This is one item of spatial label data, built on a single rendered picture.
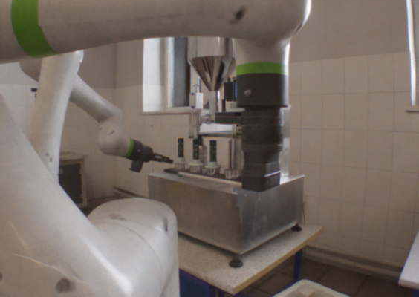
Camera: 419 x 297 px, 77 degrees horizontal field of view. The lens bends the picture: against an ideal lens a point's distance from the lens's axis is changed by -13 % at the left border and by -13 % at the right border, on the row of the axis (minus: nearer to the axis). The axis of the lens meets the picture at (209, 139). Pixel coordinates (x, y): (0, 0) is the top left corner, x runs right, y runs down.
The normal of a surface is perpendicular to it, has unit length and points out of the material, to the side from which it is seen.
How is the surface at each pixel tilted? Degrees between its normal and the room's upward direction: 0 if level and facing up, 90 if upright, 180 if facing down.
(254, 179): 90
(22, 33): 124
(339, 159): 90
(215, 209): 90
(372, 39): 90
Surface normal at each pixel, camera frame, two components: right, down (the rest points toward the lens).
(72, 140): 0.73, 0.04
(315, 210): -0.69, 0.05
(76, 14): 0.04, 0.45
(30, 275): 0.24, -0.29
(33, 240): 0.46, -0.42
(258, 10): -0.18, 0.59
